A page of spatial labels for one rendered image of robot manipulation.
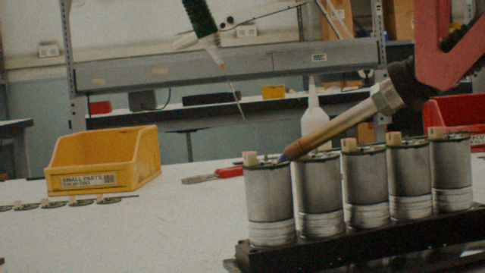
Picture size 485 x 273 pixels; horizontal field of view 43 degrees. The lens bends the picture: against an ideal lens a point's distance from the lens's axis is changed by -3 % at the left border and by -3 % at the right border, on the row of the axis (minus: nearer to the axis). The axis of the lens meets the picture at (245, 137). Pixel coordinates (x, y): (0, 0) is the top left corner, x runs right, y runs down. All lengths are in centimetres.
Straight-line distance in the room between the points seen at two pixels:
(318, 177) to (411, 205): 6
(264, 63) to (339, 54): 32
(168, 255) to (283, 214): 11
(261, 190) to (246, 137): 450
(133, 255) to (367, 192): 16
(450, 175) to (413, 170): 3
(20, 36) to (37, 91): 43
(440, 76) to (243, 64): 241
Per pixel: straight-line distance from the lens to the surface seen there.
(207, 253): 40
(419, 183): 35
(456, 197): 37
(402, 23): 459
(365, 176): 34
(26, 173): 350
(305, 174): 32
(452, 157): 37
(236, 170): 69
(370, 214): 34
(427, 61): 27
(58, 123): 493
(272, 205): 31
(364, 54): 274
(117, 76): 269
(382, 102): 28
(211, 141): 480
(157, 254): 41
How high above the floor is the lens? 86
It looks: 5 degrees down
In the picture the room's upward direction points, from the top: 5 degrees counter-clockwise
